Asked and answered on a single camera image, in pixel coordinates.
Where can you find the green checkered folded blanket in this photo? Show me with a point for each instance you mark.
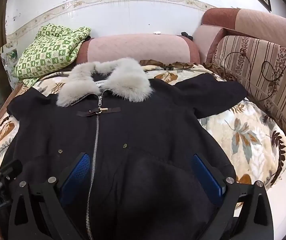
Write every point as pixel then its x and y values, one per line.
pixel 50 50

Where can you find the striped floral cushion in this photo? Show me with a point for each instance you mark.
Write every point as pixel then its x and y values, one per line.
pixel 265 80

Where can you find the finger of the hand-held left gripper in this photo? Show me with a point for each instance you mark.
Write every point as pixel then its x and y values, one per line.
pixel 9 168

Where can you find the small white object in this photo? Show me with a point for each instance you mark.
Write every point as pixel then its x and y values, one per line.
pixel 157 32

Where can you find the leaf-print fleece blanket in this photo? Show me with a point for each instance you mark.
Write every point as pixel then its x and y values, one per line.
pixel 245 135

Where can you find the green and white plastic package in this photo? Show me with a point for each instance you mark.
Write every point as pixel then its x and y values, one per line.
pixel 9 55

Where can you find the small black object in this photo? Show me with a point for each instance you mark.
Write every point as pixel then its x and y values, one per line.
pixel 186 35

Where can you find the black coat with fur collar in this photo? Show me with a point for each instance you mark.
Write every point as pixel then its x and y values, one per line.
pixel 145 130

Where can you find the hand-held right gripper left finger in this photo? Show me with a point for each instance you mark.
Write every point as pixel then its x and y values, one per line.
pixel 75 175

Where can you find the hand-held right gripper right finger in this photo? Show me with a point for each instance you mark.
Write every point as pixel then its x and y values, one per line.
pixel 208 177

